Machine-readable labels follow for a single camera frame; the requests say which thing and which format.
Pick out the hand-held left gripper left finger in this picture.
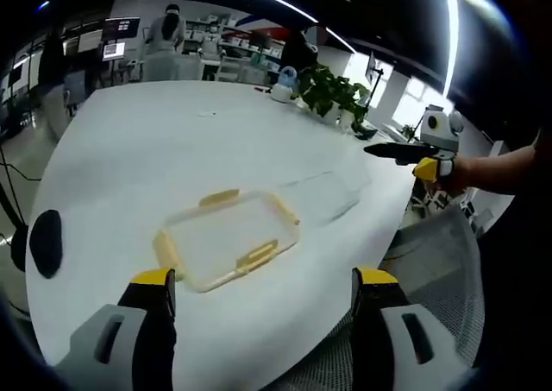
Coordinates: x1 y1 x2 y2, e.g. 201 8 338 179
53 268 179 391

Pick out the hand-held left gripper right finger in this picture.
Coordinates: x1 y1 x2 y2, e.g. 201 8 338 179
349 266 483 391

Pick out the black plant tray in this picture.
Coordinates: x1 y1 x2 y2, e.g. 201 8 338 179
352 126 380 142

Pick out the clear plastic container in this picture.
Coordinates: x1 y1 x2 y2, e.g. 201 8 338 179
275 169 373 227

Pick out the clear lid with yellow clips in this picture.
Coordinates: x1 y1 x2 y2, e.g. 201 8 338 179
153 187 302 295

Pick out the green potted plant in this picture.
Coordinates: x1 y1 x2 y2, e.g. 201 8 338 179
296 62 373 134

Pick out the person's dark clothing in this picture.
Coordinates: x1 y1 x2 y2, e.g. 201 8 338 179
474 127 552 369

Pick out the black oval pad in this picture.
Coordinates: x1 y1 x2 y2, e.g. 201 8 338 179
28 209 65 280

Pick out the white and blue kettle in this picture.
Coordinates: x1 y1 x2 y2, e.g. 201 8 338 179
270 66 302 104

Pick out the small lit monitor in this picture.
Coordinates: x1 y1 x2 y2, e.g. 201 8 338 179
102 41 127 61

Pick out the large dark monitor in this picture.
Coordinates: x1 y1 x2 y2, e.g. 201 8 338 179
103 16 141 43

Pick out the black floor cable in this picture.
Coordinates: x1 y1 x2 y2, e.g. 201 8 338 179
0 147 41 245

